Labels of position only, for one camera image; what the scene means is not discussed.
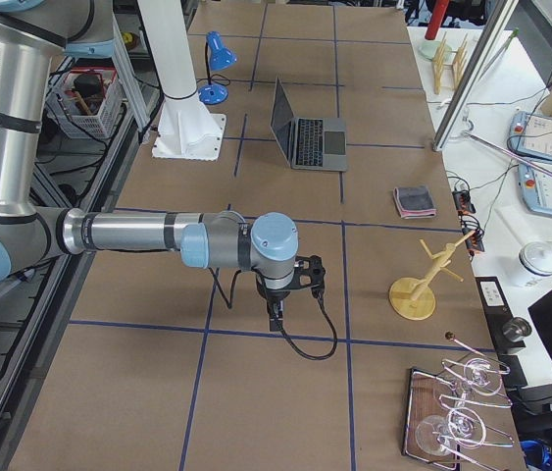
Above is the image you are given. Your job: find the upper clear wine glass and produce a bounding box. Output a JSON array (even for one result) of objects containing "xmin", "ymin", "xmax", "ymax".
[{"xmin": 441, "ymin": 357, "xmax": 511, "ymax": 397}]

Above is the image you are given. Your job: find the wooden dish rack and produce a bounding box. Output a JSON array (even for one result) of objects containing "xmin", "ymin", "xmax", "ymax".
[{"xmin": 431, "ymin": 36, "xmax": 468, "ymax": 95}]

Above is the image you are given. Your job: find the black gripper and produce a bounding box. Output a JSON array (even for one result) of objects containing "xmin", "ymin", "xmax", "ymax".
[{"xmin": 256, "ymin": 276, "xmax": 290, "ymax": 331}]

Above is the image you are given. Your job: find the wine glass rack tray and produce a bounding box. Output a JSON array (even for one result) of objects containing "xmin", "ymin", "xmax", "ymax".
[{"xmin": 401, "ymin": 367, "xmax": 515, "ymax": 470}]

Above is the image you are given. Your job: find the blue desk lamp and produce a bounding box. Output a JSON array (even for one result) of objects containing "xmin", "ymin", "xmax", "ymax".
[{"xmin": 198, "ymin": 30, "xmax": 237, "ymax": 105}]

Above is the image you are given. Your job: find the grey pink folded cloth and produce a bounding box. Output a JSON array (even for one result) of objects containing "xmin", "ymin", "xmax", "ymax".
[{"xmin": 393, "ymin": 185, "xmax": 437, "ymax": 219}]

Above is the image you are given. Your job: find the green glass plate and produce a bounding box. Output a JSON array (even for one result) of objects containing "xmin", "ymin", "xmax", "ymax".
[{"xmin": 418, "ymin": 39, "xmax": 452, "ymax": 61}]

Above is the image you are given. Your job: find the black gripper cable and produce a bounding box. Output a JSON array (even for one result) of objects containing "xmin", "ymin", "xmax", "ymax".
[{"xmin": 209, "ymin": 267, "xmax": 339, "ymax": 360}]

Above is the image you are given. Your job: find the white ceramic pot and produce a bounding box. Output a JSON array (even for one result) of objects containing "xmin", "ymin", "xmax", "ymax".
[{"xmin": 509, "ymin": 241, "xmax": 552, "ymax": 288}]

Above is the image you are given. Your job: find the aluminium frame post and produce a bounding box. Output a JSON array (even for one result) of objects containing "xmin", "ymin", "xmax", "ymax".
[{"xmin": 432, "ymin": 0, "xmax": 519, "ymax": 151}]

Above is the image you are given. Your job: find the black power strip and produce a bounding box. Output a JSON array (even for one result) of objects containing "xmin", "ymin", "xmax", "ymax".
[{"xmin": 452, "ymin": 189, "xmax": 485, "ymax": 257}]

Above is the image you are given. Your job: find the lower clear wine glass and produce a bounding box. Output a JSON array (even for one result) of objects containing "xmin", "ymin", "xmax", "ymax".
[{"xmin": 415, "ymin": 407, "xmax": 515, "ymax": 456}]

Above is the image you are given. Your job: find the white basket of tools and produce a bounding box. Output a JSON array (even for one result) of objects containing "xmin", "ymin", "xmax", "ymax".
[{"xmin": 45, "ymin": 67, "xmax": 123, "ymax": 139}]

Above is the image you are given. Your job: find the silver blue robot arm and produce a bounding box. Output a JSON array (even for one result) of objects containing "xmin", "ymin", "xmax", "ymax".
[{"xmin": 0, "ymin": 1, "xmax": 301, "ymax": 330}]

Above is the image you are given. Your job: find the grey laptop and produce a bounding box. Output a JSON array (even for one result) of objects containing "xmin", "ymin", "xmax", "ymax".
[{"xmin": 271, "ymin": 78, "xmax": 348, "ymax": 172}]

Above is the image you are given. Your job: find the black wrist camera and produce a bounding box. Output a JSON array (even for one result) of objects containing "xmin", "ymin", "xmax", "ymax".
[{"xmin": 292, "ymin": 255, "xmax": 326, "ymax": 300}]

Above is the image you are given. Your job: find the clear wine glass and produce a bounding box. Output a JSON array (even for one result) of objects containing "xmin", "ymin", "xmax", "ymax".
[
  {"xmin": 415, "ymin": 407, "xmax": 515, "ymax": 456},
  {"xmin": 441, "ymin": 357, "xmax": 511, "ymax": 397}
]

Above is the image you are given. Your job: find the upper teach pendant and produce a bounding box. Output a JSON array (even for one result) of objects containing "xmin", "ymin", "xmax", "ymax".
[{"xmin": 507, "ymin": 111, "xmax": 552, "ymax": 162}]

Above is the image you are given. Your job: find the wooden mug tree stand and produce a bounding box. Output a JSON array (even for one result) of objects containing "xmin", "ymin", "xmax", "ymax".
[{"xmin": 388, "ymin": 231, "xmax": 475, "ymax": 321}]

